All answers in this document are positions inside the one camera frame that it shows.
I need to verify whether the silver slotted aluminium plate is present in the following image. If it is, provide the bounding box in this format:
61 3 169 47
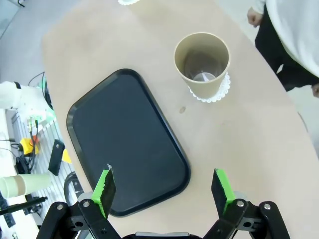
9 109 83 225

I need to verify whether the yellow emergency stop box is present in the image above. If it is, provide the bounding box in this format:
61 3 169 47
19 137 40 156

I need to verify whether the person's right forearm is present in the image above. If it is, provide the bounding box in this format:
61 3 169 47
251 0 267 12

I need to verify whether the black thick hose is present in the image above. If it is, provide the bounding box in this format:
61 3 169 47
63 171 84 204

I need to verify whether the cream spare cup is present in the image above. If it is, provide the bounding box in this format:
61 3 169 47
0 175 27 199

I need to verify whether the black rod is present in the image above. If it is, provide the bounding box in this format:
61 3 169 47
0 196 48 215

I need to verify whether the brown tall cup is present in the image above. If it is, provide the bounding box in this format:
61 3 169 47
173 32 230 99

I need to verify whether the pale green spare cup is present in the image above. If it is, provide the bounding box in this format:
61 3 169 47
18 173 52 195

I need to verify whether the person's right hand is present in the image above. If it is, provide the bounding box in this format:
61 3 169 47
246 6 265 28

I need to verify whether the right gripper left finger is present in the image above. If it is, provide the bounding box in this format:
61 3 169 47
37 164 125 239

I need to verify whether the black plastic tray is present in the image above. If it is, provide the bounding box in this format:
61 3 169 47
66 68 192 217

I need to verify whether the person in grey sweatshirt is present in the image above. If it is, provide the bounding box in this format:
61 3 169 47
249 0 319 92

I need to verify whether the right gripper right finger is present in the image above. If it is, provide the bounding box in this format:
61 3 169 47
201 168 291 239

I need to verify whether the yellow triangular tag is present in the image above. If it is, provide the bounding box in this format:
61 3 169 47
61 149 72 164

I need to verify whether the black rectangular device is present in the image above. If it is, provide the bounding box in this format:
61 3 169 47
48 139 66 177

